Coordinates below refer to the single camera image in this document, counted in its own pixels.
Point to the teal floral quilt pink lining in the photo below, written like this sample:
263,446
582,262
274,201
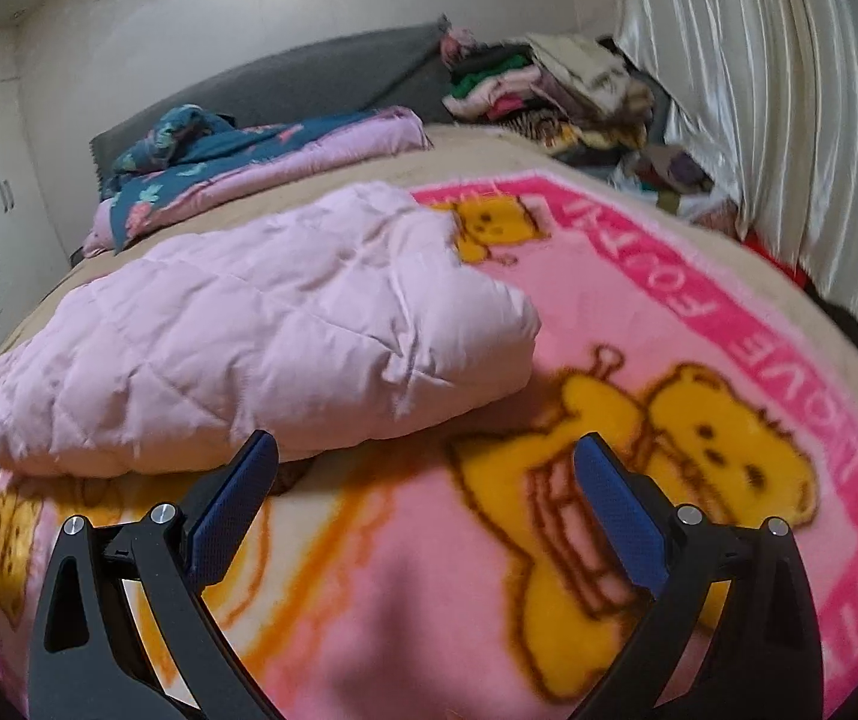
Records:
309,150

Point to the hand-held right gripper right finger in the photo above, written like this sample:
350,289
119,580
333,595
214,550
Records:
616,510

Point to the white satin curtain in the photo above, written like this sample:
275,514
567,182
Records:
774,90

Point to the teal floral cloth bundle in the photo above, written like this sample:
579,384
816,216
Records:
174,131

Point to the bed with beige sheet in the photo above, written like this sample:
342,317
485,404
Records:
489,154

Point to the grey headboard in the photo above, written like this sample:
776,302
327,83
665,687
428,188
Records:
286,82

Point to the pink quilted jacket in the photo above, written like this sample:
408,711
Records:
249,330

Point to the red cloth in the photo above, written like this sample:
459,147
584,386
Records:
770,251

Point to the pink printed bear blanket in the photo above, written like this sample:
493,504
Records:
399,600

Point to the pile of folded clothes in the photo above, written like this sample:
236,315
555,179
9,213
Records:
549,82

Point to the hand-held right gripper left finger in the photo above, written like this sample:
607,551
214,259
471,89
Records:
230,510

